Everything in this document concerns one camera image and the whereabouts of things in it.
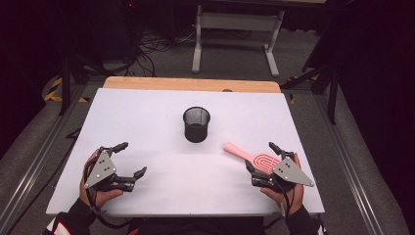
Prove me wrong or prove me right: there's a black tripod stand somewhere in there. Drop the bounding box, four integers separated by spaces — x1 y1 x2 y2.
280 62 341 125
58 53 111 117

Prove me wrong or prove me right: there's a yellow black hazard tape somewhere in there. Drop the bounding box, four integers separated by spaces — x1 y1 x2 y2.
43 76 90 104

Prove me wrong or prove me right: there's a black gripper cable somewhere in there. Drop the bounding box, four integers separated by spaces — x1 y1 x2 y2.
279 185 296 217
82 159 132 230

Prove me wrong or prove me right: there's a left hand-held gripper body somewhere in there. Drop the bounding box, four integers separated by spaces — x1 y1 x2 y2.
84 146 136 192

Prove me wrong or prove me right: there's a person's left hand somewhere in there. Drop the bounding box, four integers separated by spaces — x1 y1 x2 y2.
79 149 124 209

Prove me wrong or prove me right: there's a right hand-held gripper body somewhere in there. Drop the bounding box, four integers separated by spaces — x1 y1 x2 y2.
251 150 315 193

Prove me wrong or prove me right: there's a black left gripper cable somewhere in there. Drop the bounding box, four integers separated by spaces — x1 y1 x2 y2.
82 159 132 230

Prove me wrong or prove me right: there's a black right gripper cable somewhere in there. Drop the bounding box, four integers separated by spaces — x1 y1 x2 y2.
279 185 296 217

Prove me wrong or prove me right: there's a black mesh pen cup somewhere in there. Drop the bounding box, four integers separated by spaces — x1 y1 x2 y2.
182 106 211 144

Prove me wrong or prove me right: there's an aluminium floor rail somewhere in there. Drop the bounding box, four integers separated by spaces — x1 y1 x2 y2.
0 83 86 235
312 93 384 235

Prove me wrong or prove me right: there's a person's torso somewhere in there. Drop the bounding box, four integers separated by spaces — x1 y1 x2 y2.
126 216 266 235

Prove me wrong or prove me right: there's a bundle of black floor cables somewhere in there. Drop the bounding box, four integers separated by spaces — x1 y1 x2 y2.
128 27 199 77

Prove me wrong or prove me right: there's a pink hairbrush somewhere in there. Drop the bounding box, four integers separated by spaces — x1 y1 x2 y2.
223 141 282 175

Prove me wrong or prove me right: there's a person's right hand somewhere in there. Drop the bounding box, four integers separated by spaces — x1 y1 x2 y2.
260 153 305 215

